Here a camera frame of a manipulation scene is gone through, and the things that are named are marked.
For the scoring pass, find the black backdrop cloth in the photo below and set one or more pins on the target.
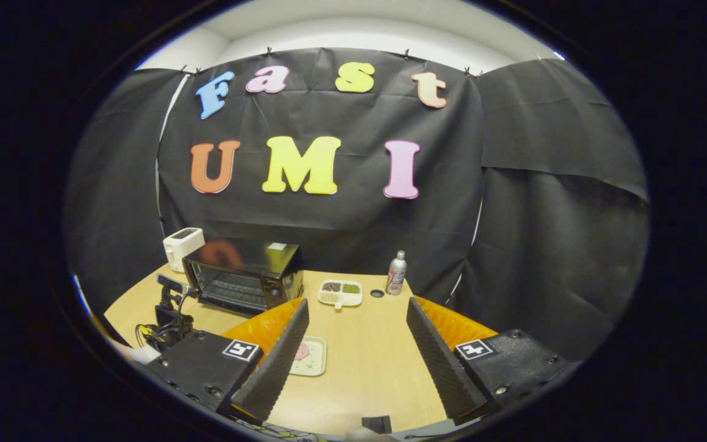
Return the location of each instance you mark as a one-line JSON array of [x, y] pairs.
[[328, 215]]

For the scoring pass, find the white divided snack plate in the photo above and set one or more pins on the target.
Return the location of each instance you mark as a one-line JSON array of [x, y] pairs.
[[340, 294]]

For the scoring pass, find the cream square tray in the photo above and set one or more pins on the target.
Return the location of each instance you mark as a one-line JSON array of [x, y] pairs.
[[316, 359]]

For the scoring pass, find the black electric oven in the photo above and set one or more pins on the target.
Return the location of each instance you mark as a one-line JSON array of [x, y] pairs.
[[249, 258]]

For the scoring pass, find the white toaster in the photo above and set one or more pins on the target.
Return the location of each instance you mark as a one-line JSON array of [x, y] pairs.
[[181, 248]]

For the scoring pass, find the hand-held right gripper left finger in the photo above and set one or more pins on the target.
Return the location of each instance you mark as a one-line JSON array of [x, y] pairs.
[[273, 368]]

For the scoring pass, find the small black box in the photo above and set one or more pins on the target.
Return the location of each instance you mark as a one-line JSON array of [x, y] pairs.
[[376, 424]]

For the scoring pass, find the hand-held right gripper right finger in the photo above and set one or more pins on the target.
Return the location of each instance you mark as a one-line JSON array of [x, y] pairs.
[[439, 362]]

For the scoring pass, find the silver bottle with pink label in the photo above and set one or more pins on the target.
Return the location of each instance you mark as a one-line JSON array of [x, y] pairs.
[[395, 276]]

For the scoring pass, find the pink meat slice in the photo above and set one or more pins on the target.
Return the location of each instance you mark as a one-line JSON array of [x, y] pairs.
[[302, 352]]

